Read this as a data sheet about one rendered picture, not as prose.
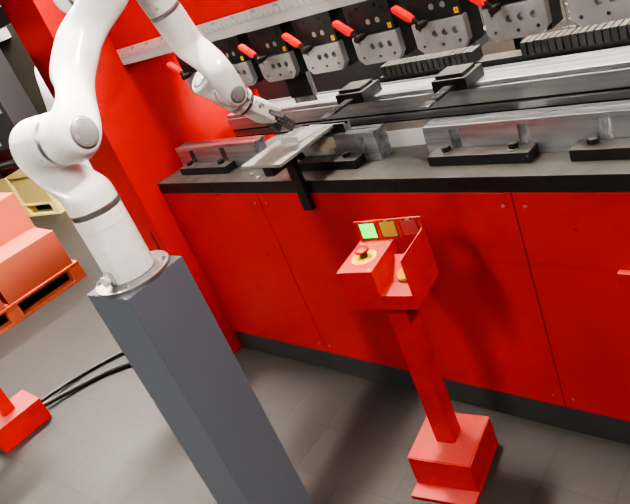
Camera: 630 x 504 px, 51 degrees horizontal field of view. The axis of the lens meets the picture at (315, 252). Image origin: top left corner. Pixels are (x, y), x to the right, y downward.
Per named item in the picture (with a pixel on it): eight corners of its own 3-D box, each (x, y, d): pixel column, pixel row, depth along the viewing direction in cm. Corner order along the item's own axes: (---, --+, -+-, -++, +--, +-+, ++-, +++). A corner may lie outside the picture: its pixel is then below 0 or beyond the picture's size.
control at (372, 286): (350, 309, 177) (327, 254, 169) (374, 275, 188) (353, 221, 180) (418, 310, 165) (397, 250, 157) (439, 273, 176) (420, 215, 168)
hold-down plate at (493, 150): (429, 166, 184) (426, 157, 183) (439, 157, 187) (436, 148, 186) (530, 163, 163) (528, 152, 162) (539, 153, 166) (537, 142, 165)
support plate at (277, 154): (241, 169, 206) (240, 166, 206) (294, 131, 221) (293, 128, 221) (280, 167, 193) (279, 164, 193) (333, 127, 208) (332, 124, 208)
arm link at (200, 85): (250, 87, 188) (235, 83, 195) (213, 65, 180) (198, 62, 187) (238, 114, 189) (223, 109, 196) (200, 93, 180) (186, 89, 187)
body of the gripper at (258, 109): (255, 88, 190) (284, 105, 197) (236, 90, 198) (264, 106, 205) (247, 112, 190) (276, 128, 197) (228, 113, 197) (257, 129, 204)
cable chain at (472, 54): (382, 77, 235) (379, 67, 233) (392, 71, 238) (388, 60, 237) (475, 63, 209) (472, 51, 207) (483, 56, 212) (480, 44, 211)
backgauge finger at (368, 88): (312, 125, 222) (306, 111, 219) (356, 92, 236) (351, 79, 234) (338, 122, 213) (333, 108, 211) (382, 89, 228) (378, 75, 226)
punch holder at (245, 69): (227, 90, 226) (206, 43, 219) (243, 80, 231) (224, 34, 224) (255, 84, 216) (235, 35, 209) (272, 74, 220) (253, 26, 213)
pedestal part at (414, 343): (436, 441, 199) (381, 298, 176) (442, 426, 203) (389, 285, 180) (454, 444, 196) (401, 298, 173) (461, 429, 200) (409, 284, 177)
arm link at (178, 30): (194, -1, 164) (257, 94, 183) (169, -3, 177) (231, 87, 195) (167, 22, 163) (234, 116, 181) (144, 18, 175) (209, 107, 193)
